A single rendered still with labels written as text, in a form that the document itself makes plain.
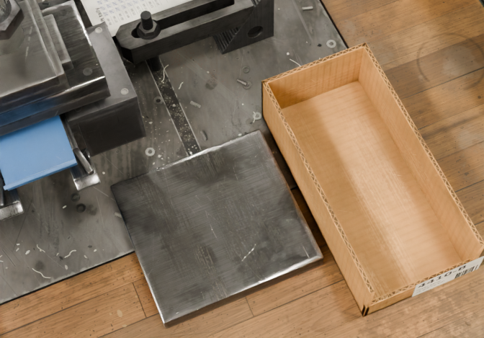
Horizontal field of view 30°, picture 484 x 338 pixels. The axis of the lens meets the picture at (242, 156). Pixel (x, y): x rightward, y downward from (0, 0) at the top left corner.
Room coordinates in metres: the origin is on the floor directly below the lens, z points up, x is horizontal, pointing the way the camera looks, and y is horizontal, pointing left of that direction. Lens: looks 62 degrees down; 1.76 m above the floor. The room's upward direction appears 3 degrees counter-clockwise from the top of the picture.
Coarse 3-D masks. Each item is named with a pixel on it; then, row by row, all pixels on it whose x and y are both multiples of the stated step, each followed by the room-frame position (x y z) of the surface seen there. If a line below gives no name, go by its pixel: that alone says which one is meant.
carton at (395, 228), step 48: (288, 96) 0.50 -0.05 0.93; (336, 96) 0.51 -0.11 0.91; (384, 96) 0.48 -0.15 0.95; (288, 144) 0.43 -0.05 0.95; (336, 144) 0.45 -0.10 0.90; (384, 144) 0.45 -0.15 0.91; (336, 192) 0.40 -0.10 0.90; (384, 192) 0.39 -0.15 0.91; (432, 192) 0.38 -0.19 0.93; (336, 240) 0.33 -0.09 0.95; (384, 240) 0.34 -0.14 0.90; (432, 240) 0.34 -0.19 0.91; (480, 240) 0.31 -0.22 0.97; (384, 288) 0.29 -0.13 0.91
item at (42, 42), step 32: (0, 0) 0.48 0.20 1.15; (32, 0) 0.53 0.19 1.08; (0, 32) 0.47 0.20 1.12; (32, 32) 0.50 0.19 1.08; (64, 32) 0.52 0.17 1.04; (0, 64) 0.46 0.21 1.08; (32, 64) 0.46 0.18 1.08; (64, 64) 0.48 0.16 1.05; (96, 64) 0.48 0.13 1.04; (0, 96) 0.43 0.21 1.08; (32, 96) 0.44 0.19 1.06; (64, 96) 0.46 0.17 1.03; (96, 96) 0.47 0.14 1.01; (0, 128) 0.43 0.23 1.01
